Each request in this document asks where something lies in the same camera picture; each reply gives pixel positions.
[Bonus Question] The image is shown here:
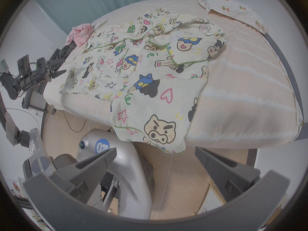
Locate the white printed pillow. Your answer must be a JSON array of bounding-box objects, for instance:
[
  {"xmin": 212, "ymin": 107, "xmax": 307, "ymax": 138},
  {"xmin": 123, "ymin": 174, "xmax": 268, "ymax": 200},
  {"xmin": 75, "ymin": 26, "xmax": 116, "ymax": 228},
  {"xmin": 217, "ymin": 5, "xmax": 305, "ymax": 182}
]
[{"xmin": 187, "ymin": 0, "xmax": 269, "ymax": 34}]

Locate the white garment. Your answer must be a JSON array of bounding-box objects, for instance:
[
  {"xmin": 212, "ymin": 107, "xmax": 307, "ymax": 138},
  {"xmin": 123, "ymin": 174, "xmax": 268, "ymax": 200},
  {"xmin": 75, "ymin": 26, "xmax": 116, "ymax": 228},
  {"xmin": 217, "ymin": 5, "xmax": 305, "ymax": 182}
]
[{"xmin": 93, "ymin": 21, "xmax": 109, "ymax": 31}]

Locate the black cable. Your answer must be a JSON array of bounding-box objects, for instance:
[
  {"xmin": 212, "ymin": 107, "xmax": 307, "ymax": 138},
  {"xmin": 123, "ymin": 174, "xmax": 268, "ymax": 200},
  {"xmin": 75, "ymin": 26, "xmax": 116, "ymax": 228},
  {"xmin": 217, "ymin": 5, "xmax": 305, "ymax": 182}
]
[{"xmin": 63, "ymin": 112, "xmax": 86, "ymax": 133}]

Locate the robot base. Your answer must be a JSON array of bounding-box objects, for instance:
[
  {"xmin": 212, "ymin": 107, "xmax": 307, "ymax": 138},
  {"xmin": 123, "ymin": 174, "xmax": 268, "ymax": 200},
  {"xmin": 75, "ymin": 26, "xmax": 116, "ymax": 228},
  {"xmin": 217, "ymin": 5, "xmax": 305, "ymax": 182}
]
[{"xmin": 22, "ymin": 128, "xmax": 153, "ymax": 221}]

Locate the bed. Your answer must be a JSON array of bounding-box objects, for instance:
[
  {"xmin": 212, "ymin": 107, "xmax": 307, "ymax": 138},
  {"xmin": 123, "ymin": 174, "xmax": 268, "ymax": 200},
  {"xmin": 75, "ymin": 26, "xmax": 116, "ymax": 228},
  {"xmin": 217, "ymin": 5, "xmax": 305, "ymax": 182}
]
[{"xmin": 43, "ymin": 0, "xmax": 305, "ymax": 151}]

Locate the white printed pyjama top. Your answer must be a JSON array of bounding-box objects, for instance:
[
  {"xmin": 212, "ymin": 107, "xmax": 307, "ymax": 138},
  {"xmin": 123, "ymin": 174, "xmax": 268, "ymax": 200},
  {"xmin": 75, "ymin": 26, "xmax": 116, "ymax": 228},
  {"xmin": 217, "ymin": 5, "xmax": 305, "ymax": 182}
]
[{"xmin": 59, "ymin": 7, "xmax": 228, "ymax": 154}]

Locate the pink garment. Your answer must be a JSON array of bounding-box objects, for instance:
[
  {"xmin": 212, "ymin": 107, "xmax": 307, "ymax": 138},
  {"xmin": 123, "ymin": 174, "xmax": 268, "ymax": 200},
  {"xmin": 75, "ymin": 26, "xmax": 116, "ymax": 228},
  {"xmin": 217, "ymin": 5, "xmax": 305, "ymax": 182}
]
[{"xmin": 66, "ymin": 23, "xmax": 94, "ymax": 47}]

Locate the black garment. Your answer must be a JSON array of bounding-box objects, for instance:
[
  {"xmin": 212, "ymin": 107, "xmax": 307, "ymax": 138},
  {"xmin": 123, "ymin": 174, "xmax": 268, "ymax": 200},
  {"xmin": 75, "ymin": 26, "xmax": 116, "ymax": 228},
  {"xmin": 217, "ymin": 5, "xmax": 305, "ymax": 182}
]
[{"xmin": 49, "ymin": 42, "xmax": 73, "ymax": 72}]

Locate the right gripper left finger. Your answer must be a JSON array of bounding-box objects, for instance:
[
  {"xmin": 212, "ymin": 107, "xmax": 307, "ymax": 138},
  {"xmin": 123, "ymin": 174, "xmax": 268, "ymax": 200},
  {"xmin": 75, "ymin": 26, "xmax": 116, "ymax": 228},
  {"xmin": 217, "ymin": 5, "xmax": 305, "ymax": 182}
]
[{"xmin": 49, "ymin": 148, "xmax": 117, "ymax": 203}]

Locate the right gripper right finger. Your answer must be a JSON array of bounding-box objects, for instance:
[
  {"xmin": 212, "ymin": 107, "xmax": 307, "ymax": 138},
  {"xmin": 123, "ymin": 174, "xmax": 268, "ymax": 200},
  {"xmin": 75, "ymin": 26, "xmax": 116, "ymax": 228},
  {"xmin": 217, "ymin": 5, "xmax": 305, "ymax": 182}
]
[{"xmin": 195, "ymin": 146, "xmax": 261, "ymax": 203}]

